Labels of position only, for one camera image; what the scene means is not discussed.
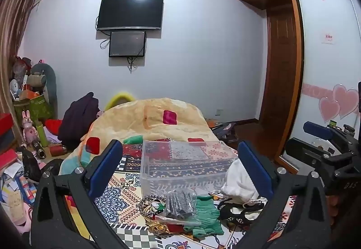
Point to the pile of papers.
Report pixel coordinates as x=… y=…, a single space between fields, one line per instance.
x=15 y=184

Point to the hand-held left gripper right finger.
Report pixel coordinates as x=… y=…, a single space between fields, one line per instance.
x=255 y=167

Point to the small wall monitor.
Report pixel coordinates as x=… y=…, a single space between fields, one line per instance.
x=127 y=43

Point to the red cushion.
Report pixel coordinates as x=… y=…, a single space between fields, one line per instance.
x=53 y=126

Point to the small red cloth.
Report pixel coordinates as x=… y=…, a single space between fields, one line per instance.
x=196 y=139

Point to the small green cloth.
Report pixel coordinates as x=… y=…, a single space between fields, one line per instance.
x=133 y=139

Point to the wall television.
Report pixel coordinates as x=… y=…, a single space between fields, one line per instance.
x=129 y=12

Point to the green bottle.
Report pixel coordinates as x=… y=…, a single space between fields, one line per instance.
x=43 y=136

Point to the grey plush toy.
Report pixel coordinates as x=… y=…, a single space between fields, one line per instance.
x=42 y=79

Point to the white wardrobe sliding door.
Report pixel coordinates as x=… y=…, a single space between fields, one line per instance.
x=324 y=54

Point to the red thermos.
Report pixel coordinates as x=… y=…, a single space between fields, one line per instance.
x=57 y=150

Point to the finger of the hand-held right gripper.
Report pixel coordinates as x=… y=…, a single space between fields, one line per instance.
x=317 y=130
x=307 y=151

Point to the yellow fleece blanket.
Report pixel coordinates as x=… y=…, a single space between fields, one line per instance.
x=135 y=122

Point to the striped curtain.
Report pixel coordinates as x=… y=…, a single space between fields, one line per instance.
x=12 y=26

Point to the green gift bag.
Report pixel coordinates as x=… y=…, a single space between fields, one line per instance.
x=39 y=108

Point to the black patterned cloth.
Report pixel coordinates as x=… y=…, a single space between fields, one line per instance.
x=239 y=215

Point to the gold yellow trinket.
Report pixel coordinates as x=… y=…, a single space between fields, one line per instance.
x=158 y=227

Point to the clear plastic storage box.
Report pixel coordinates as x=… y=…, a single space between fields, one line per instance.
x=186 y=164

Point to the red box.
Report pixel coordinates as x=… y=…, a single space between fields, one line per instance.
x=5 y=124

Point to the black plastic bag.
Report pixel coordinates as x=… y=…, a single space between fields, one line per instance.
x=31 y=164

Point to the dark jacket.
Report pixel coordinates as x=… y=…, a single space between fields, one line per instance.
x=79 y=119

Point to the white cloth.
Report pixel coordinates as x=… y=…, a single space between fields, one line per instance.
x=239 y=184

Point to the green knitted cloth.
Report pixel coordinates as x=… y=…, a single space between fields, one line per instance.
x=207 y=213

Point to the black flashlight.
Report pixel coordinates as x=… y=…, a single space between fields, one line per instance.
x=39 y=150

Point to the wooden door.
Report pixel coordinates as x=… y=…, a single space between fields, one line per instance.
x=279 y=74

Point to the patterned bed sheet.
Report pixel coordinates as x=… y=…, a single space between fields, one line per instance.
x=124 y=198

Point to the pink rabbit toy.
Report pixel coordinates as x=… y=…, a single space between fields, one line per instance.
x=28 y=129

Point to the wall socket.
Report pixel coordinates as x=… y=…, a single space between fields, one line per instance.
x=217 y=110

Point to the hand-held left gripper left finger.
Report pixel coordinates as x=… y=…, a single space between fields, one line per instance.
x=105 y=167

